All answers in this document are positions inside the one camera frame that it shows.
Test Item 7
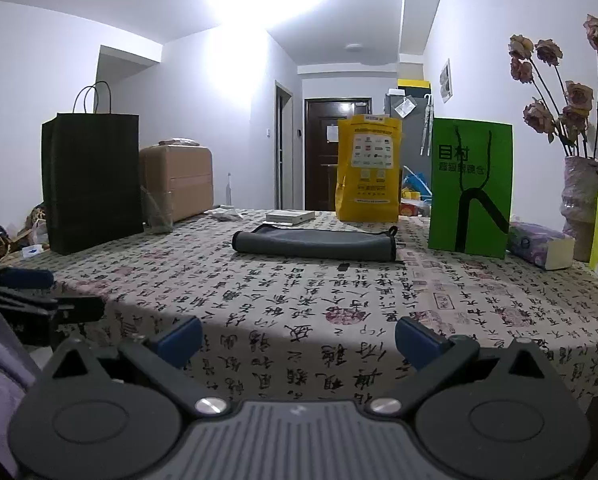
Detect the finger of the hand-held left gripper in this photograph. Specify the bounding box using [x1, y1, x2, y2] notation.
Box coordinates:
[9, 295, 105, 324]
[0, 266, 56, 295]

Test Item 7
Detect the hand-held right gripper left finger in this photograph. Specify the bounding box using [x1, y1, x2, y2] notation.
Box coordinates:
[51, 316, 230, 419]

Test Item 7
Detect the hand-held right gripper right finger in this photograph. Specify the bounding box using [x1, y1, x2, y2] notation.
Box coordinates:
[369, 316, 550, 418]

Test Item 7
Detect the floor clutter pile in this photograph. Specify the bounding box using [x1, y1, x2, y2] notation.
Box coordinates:
[0, 203, 50, 262]

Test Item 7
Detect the purple grey clothing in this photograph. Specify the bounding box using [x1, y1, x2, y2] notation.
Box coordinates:
[0, 285, 40, 480]

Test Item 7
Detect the calligraphy printed tablecloth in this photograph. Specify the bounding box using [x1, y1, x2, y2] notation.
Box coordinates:
[1, 208, 598, 411]

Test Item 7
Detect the black paper bag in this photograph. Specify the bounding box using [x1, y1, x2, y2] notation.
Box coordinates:
[41, 81, 145, 256]

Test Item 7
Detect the clear glass cup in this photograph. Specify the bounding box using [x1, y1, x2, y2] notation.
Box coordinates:
[140, 186, 175, 234]

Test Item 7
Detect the white crumpled paper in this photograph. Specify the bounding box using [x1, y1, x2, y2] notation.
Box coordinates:
[205, 204, 246, 222]

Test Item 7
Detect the blue plastic bag clutter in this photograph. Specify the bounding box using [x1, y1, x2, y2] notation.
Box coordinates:
[400, 164, 434, 217]

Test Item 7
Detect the purple tissue pack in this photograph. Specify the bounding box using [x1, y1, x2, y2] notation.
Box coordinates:
[507, 221, 576, 271]

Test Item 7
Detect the brown cardboard box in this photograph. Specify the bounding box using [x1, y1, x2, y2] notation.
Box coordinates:
[139, 137, 214, 224]

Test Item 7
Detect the green paper bag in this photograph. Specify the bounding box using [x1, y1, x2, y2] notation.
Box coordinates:
[428, 118, 514, 260]

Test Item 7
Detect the flat white box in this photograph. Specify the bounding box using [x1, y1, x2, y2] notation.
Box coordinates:
[266, 209, 316, 224]

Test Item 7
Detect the yellow printed bag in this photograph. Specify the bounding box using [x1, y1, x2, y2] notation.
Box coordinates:
[335, 114, 404, 222]

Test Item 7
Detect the dark brown door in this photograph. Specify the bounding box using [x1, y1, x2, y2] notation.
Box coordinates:
[304, 98, 370, 212]

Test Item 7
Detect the grey refrigerator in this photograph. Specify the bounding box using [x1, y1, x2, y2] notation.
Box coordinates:
[384, 87, 432, 186]

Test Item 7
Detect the white folded umbrella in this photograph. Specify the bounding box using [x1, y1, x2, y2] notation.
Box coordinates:
[420, 94, 436, 157]

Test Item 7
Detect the wrapped flower vase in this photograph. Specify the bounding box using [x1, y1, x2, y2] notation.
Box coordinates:
[561, 156, 598, 263]

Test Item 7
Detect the dried rose bouquet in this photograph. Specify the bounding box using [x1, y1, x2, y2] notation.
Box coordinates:
[508, 14, 598, 162]

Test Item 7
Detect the white wall poster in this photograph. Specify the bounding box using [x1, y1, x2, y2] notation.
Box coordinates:
[439, 58, 452, 104]

